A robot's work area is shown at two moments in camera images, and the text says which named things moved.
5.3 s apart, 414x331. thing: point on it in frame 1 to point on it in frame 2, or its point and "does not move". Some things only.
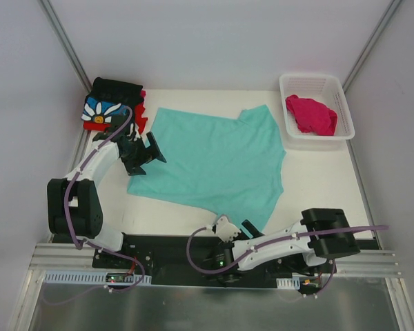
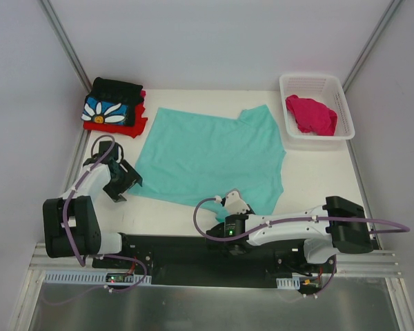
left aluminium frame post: [61, 34] does not move
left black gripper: [142, 156] to [125, 181]
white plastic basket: [326, 89] does not move
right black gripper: [248, 231] to [213, 234]
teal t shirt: [232, 167] does not move
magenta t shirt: [311, 116] does not move
